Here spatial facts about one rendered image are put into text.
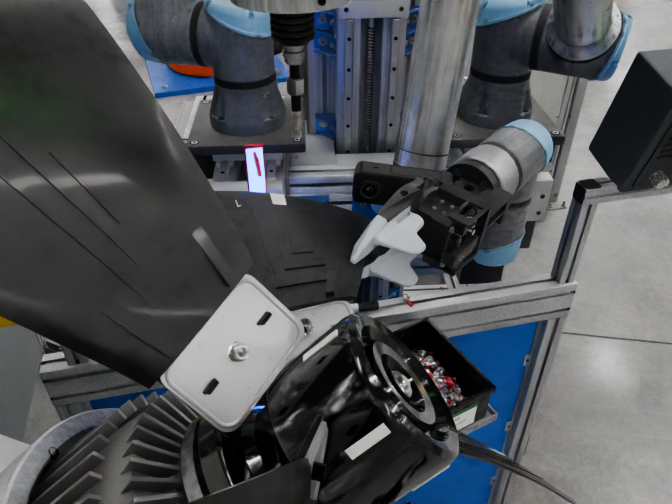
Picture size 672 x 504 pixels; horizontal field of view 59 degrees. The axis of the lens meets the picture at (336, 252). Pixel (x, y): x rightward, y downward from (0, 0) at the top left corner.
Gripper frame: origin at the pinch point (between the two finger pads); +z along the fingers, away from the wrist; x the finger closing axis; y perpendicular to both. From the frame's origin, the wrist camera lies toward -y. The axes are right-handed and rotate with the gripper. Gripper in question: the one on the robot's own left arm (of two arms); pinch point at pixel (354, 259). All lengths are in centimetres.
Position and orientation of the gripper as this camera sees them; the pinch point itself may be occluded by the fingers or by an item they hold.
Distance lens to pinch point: 58.8
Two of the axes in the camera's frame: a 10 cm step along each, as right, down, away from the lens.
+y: 7.7, 4.6, -4.5
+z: -6.4, 4.6, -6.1
